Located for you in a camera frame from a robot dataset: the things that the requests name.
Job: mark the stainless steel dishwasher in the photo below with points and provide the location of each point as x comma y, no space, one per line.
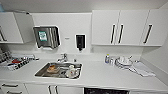
106,91

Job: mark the chrome sink faucet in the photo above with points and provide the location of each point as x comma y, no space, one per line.
63,57

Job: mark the dish drying rack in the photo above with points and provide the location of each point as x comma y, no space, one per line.
23,63

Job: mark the black wall soap dispenser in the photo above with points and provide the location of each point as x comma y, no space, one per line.
80,41

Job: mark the dish soap bottle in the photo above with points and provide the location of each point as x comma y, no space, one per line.
107,60

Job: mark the orange bowl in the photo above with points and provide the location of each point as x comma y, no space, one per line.
52,69

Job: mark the white lower kitchen cabinets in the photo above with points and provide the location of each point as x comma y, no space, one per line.
36,89

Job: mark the round wall dispenser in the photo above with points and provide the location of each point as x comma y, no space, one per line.
46,36

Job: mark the steel kitchen sink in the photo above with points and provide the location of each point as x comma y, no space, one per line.
41,71

